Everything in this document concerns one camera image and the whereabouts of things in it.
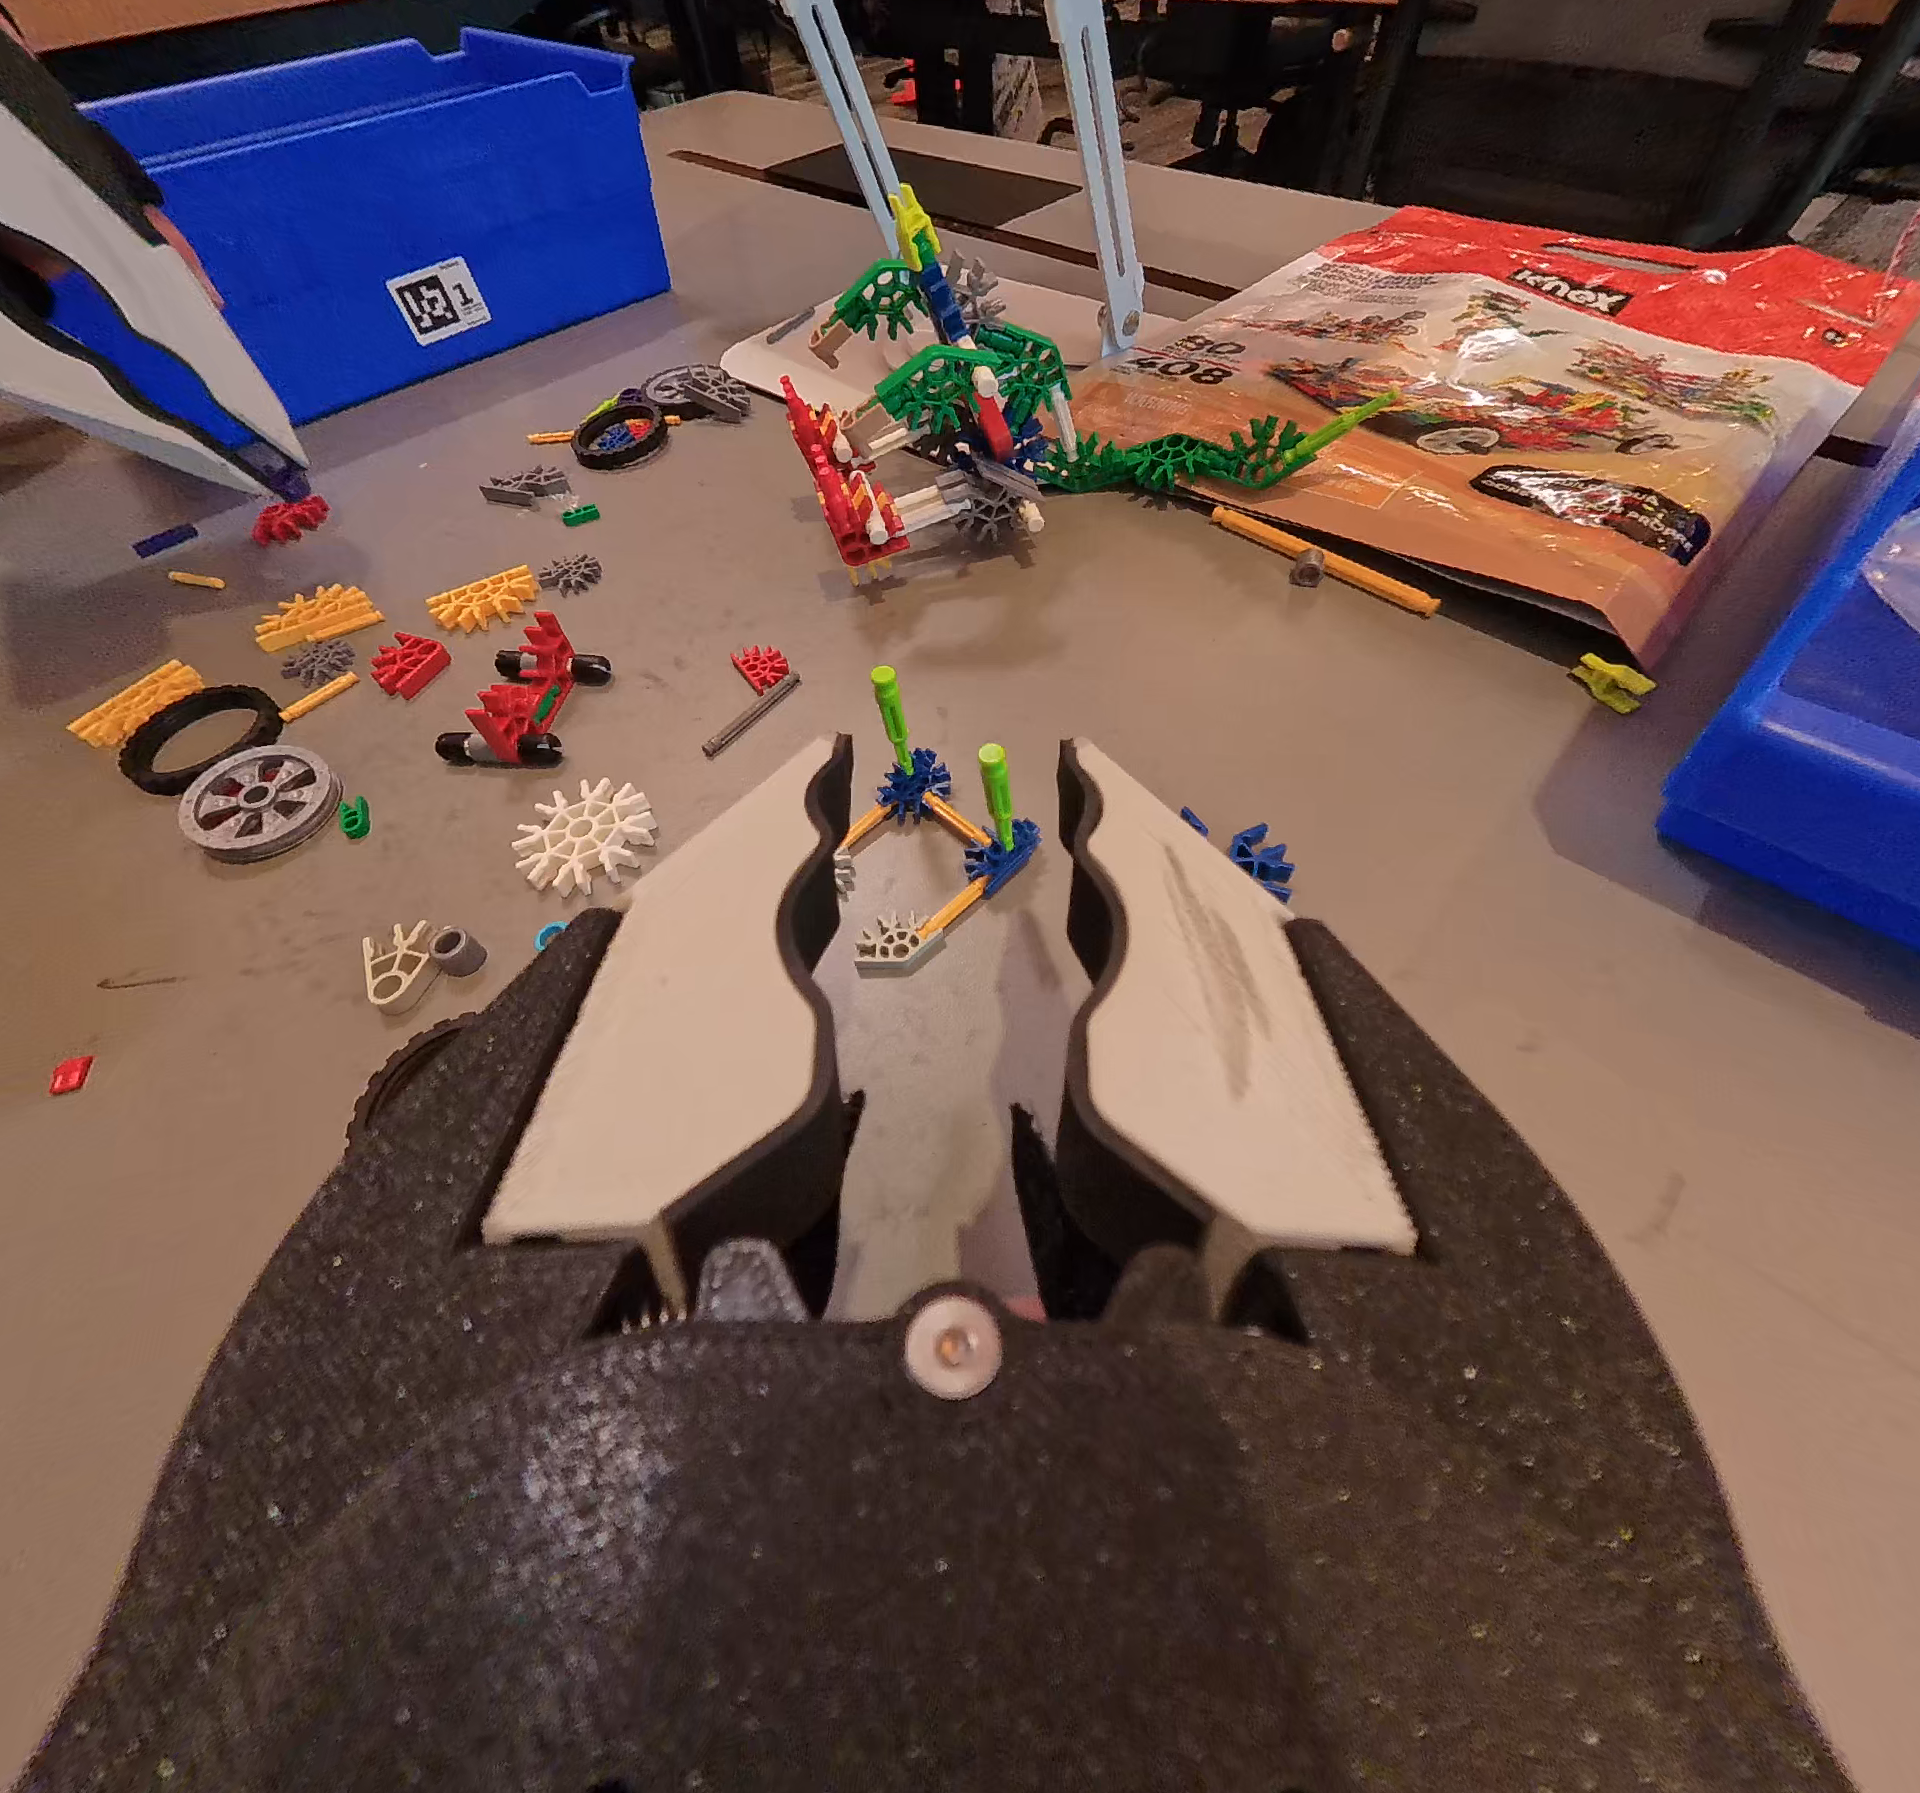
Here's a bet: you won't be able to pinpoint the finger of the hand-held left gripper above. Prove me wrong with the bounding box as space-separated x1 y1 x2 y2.
0 105 311 478
0 271 291 497

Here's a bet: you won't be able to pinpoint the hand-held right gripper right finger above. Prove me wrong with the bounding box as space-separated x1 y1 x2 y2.
1013 738 1422 1327

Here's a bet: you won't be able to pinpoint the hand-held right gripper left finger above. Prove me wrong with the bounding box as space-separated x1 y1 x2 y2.
480 731 867 1322

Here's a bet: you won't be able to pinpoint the blue bin with square tag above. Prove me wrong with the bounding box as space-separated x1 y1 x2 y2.
81 27 672 428

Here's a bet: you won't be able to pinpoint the blue and yellow rod frame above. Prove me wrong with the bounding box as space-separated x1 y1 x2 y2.
831 662 1044 982

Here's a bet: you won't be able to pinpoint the multicoloured toy construction model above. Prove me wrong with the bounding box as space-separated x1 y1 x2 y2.
780 184 1404 593

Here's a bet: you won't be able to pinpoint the blue snowflake connector pair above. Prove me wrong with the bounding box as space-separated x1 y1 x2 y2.
1181 806 1295 905

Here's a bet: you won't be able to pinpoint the white snowflake connector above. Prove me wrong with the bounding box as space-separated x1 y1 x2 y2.
510 778 658 902

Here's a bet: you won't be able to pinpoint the cream fan connector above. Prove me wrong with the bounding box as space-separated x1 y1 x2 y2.
360 921 444 1018

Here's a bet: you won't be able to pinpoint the yellow fan connector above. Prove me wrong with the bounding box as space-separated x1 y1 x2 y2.
424 563 543 634
251 586 387 654
66 656 208 750

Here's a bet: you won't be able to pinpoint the red connector assembly black caps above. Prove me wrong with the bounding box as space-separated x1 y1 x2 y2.
434 611 613 774

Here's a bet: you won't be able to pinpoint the red connector with grey rod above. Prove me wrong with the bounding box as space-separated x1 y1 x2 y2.
702 644 801 760

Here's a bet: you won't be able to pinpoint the silver spoked wheel hub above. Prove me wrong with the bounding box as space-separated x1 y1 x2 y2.
176 743 345 868

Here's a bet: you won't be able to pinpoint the orange rod with grey clip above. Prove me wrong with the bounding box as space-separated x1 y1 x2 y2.
1212 503 1443 620

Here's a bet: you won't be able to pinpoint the small black rubber tyre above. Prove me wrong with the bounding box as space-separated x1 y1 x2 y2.
569 401 672 476

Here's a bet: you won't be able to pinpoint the red toy set bag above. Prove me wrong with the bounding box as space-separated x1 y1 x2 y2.
1073 205 1920 670

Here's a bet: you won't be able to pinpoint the blue plastic bin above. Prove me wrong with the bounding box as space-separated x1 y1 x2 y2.
1657 428 1920 952

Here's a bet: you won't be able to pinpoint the clear plastic bag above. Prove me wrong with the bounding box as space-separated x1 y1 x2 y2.
1848 510 1920 625

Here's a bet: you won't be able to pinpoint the white adjustable book stand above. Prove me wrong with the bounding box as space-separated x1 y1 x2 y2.
616 0 1307 393

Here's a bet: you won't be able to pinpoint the black office chair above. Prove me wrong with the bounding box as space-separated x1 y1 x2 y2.
1351 0 1920 249

